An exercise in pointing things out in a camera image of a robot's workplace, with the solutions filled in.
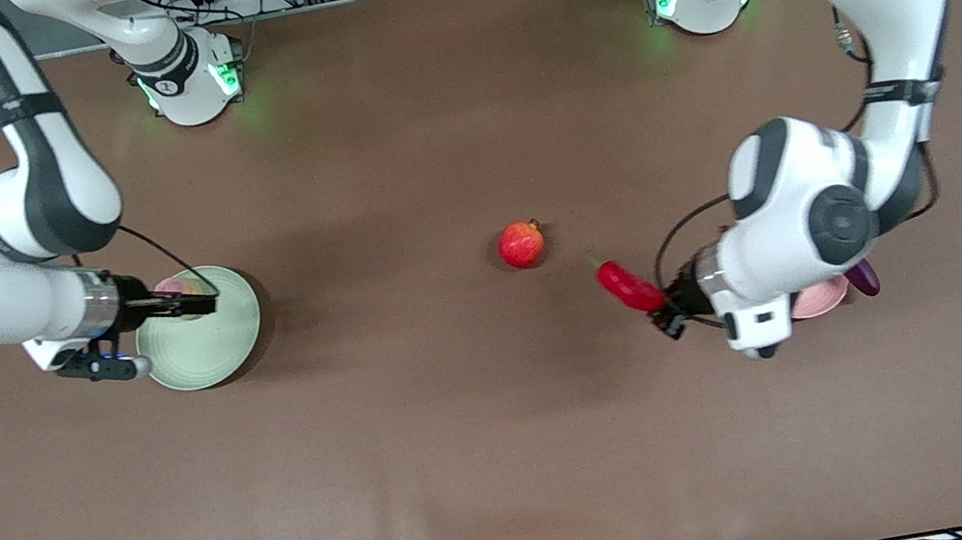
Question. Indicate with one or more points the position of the pink round plate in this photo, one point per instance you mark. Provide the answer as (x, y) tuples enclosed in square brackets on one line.
[(823, 299)]

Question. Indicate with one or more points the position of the purple eggplant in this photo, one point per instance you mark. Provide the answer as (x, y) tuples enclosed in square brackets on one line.
[(864, 279)]

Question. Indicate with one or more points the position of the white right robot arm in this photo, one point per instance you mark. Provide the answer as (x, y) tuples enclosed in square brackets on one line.
[(45, 177)]

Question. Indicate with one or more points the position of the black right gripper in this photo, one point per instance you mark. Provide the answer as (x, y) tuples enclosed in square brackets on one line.
[(134, 306)]

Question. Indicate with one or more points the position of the red chili pepper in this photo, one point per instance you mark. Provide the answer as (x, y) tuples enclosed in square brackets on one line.
[(630, 286)]

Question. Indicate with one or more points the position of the yellow pink peach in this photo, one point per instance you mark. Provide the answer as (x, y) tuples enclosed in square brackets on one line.
[(176, 286)]

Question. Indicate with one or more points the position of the light green round plate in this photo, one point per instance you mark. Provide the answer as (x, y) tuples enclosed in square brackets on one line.
[(205, 341)]

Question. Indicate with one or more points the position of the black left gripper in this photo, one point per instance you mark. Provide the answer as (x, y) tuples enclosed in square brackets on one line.
[(688, 294)]

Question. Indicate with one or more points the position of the red pomegranate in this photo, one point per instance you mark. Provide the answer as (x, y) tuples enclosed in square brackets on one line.
[(522, 245)]

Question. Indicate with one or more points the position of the brown table cloth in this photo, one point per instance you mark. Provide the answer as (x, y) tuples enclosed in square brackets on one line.
[(513, 460)]

